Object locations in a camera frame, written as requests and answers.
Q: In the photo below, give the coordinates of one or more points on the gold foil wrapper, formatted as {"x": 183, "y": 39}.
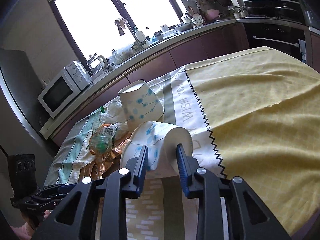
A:
{"x": 103, "y": 165}

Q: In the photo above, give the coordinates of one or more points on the pink pot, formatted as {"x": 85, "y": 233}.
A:
{"x": 212, "y": 15}

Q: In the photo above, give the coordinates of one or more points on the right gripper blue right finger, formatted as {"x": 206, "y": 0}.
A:
{"x": 187, "y": 167}

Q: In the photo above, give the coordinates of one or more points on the green clear plastic wrapper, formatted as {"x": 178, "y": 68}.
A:
{"x": 102, "y": 140}

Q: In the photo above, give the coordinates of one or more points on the patterned tablecloth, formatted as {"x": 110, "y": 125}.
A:
{"x": 253, "y": 114}

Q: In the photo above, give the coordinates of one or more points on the black built-in oven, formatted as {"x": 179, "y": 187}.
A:
{"x": 278, "y": 24}

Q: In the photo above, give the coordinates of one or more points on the person's left hand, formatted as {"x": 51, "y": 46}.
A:
{"x": 46, "y": 214}

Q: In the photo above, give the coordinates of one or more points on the white microwave oven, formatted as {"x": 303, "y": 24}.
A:
{"x": 64, "y": 88}

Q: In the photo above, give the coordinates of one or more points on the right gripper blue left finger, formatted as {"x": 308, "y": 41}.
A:
{"x": 137, "y": 167}

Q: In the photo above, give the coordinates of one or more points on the dotted paper cup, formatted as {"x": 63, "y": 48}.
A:
{"x": 140, "y": 104}
{"x": 161, "y": 139}

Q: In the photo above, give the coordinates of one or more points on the purple base cabinets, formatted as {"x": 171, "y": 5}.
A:
{"x": 220, "y": 39}

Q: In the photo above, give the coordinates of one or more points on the white soap bottle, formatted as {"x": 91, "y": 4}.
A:
{"x": 139, "y": 35}

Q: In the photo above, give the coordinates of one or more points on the steel kettle on stove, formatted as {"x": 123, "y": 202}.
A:
{"x": 238, "y": 12}

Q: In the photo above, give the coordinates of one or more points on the grey steel refrigerator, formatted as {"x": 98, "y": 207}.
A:
{"x": 24, "y": 86}

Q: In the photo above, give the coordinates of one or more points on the black hanging frying pan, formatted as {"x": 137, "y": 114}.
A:
{"x": 225, "y": 3}

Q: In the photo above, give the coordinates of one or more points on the window frame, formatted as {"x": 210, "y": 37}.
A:
{"x": 89, "y": 25}

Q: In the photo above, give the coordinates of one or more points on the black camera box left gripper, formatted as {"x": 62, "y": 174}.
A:
{"x": 22, "y": 170}

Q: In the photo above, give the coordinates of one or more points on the glass electric kettle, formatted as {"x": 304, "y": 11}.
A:
{"x": 95, "y": 63}

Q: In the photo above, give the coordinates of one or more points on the white tissue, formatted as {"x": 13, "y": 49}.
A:
{"x": 112, "y": 112}

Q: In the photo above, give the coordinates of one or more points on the person's left forearm pink sleeve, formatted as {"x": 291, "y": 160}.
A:
{"x": 24, "y": 232}

